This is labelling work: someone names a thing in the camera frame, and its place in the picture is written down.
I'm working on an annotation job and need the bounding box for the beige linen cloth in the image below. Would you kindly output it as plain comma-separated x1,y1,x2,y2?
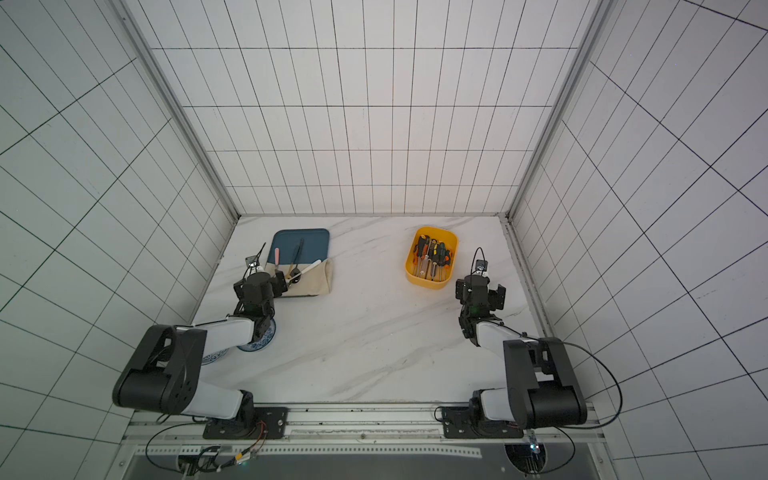
264,259,333,297

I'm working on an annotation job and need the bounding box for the white handled utensil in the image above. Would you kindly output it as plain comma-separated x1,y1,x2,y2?
287,260,322,284

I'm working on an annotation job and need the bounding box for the large orange grey screwdriver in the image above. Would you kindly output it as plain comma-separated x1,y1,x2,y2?
418,235,431,277

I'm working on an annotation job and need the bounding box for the black screwdriver yellow cap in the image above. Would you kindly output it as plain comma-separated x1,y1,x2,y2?
412,235,429,276

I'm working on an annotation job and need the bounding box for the green black screwdriver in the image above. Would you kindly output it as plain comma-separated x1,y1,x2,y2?
439,242,451,281

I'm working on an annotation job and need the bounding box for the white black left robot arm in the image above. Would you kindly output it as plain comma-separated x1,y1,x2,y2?
112,269,288,440

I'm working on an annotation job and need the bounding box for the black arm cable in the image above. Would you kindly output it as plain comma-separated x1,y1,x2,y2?
539,341,624,475
143,413,208,475

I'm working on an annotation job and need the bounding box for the teal plastic tray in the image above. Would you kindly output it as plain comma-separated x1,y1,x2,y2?
268,228,330,266

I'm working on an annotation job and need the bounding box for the black slim utensil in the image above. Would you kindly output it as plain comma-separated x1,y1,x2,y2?
292,238,304,267

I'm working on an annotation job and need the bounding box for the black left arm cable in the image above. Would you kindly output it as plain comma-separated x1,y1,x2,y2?
143,413,208,475

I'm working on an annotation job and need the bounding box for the blue yellow patterned plate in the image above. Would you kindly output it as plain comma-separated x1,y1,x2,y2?
201,349,229,366

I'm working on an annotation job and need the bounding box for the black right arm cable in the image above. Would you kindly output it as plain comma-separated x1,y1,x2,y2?
539,341,624,475

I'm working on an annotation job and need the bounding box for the yellow plastic storage box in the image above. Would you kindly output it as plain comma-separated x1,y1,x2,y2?
405,226,459,290

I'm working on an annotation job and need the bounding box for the black yellow phillips screwdriver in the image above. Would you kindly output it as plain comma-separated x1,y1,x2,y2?
433,246,440,282

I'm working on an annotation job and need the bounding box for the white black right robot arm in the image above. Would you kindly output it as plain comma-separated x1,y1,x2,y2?
455,273,588,435

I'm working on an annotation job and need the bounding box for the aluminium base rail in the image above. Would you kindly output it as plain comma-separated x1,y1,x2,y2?
115,390,604,470

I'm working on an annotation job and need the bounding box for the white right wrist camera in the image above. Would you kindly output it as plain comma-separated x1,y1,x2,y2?
471,258,488,276

